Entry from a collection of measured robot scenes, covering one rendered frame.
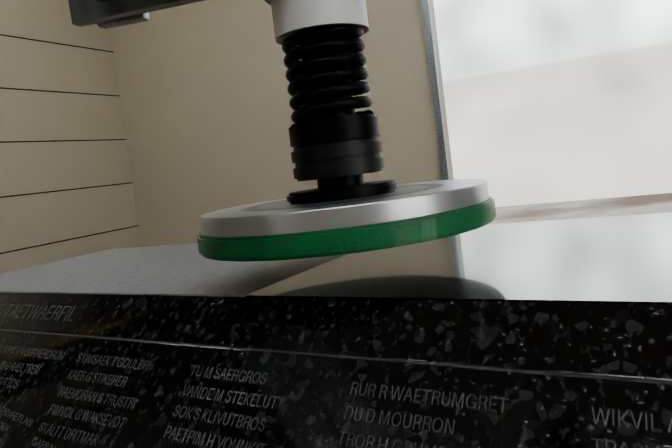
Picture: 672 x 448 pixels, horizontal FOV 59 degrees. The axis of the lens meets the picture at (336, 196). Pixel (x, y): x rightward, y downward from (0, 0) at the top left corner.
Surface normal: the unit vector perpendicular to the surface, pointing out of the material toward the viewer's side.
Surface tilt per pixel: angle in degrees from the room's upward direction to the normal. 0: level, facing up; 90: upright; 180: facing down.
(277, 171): 90
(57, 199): 90
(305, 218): 90
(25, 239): 90
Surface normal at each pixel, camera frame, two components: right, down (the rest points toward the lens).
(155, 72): -0.42, 0.10
